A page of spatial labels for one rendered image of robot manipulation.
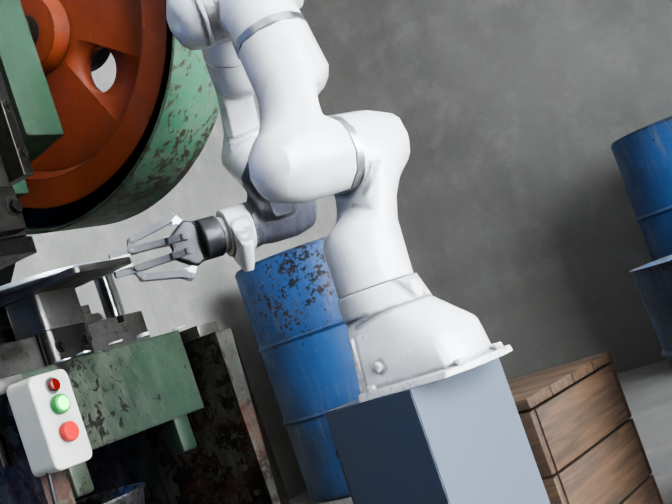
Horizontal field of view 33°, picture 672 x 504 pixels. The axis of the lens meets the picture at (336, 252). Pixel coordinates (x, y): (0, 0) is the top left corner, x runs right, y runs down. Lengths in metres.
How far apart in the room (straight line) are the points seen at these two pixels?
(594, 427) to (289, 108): 0.84
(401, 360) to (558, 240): 3.53
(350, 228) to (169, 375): 0.58
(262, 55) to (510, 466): 0.65
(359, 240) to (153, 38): 0.82
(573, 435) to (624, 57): 3.07
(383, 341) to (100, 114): 1.03
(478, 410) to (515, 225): 3.55
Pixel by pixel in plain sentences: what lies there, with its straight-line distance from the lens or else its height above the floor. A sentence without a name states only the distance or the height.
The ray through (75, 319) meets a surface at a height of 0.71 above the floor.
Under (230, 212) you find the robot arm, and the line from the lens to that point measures 2.03.
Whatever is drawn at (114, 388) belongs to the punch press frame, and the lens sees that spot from 1.89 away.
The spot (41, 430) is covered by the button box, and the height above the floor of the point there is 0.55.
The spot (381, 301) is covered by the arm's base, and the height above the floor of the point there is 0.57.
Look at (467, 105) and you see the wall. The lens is 5.11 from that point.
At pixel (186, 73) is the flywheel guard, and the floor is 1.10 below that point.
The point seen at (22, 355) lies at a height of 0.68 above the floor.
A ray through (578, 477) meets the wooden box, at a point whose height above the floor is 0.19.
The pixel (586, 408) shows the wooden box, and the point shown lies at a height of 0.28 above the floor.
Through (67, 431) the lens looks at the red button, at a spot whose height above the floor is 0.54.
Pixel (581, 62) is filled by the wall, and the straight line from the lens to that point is 4.93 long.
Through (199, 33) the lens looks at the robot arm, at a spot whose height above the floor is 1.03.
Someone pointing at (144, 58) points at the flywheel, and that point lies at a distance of 2.22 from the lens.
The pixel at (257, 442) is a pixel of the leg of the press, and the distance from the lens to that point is 2.03.
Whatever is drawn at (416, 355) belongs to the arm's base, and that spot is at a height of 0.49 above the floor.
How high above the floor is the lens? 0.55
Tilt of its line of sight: 4 degrees up
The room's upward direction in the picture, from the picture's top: 19 degrees counter-clockwise
